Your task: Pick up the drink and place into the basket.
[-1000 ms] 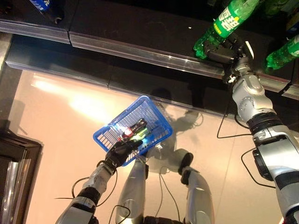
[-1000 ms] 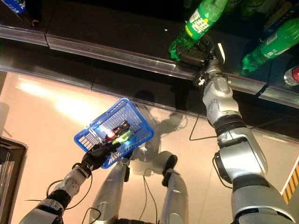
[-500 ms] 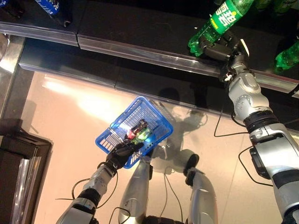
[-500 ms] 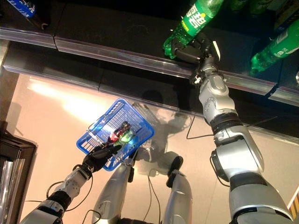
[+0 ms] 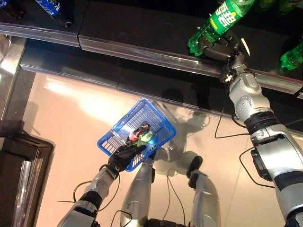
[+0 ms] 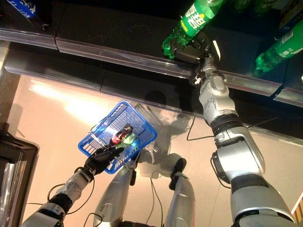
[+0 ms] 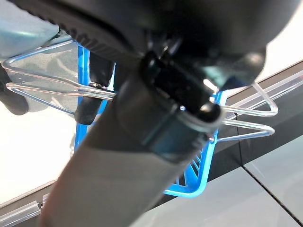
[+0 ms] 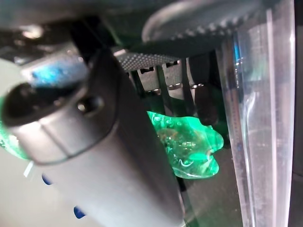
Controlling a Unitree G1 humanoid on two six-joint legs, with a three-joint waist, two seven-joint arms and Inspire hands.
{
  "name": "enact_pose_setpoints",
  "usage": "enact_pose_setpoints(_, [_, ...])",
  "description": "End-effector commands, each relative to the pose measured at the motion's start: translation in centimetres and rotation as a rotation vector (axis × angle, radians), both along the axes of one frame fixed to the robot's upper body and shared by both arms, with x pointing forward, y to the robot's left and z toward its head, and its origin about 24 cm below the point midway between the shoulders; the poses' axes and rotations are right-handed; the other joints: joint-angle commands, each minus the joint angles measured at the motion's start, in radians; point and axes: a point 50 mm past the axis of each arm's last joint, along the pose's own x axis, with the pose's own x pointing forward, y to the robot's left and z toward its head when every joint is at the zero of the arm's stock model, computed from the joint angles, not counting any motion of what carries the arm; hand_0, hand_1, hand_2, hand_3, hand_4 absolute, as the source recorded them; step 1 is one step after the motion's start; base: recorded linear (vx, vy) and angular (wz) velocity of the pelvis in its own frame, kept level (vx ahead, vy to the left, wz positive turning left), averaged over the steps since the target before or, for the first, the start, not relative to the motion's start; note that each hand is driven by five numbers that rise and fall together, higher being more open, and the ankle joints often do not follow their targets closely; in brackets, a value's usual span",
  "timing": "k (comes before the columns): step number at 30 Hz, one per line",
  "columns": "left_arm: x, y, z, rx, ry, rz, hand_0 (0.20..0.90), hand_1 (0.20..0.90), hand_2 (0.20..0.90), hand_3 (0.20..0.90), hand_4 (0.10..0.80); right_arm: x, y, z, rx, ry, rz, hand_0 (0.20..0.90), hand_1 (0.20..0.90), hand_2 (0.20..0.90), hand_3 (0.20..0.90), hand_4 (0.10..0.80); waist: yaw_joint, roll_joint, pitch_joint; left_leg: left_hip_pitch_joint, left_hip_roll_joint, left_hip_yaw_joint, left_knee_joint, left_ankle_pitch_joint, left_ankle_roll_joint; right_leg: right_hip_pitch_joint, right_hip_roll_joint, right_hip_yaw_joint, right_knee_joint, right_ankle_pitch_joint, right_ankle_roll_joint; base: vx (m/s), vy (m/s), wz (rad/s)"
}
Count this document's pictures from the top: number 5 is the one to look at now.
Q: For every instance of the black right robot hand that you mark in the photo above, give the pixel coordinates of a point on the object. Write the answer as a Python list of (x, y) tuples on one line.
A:
[(222, 50)]

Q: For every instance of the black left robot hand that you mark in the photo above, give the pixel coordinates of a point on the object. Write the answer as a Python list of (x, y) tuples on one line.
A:
[(123, 157)]

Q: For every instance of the blue plastic shopping basket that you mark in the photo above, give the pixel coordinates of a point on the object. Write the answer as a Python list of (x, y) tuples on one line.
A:
[(132, 168)]

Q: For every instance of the green Sprite bottle yellow cap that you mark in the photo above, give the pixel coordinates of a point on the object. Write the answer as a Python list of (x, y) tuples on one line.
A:
[(292, 58), (220, 23)]

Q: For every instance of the Coca-Cola bottle red label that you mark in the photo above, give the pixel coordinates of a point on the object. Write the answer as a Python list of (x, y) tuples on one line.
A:
[(138, 132)]

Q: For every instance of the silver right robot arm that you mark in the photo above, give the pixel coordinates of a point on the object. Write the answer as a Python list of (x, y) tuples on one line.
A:
[(251, 99)]

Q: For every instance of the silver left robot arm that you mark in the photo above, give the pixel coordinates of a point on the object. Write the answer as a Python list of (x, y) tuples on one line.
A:
[(99, 186)]

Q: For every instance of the green drink can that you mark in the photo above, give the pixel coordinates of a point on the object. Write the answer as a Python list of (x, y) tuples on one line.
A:
[(146, 137)]

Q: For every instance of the silver left robot leg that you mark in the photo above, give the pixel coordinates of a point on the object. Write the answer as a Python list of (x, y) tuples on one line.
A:
[(137, 196)]

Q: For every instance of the green soda can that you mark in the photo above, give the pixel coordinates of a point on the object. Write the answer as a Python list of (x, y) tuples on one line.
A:
[(266, 2), (288, 5)]

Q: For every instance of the black robot waist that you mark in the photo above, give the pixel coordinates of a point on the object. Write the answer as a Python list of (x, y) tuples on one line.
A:
[(163, 223)]

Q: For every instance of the black floor stand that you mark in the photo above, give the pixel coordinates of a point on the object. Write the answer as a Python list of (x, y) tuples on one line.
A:
[(16, 153)]

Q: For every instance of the glossy dark side shelf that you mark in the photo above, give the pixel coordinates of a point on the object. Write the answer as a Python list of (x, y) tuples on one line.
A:
[(9, 66)]

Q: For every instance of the Pepsi cola bottle blue cap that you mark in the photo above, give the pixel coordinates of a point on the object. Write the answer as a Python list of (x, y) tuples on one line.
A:
[(50, 6), (10, 8)]

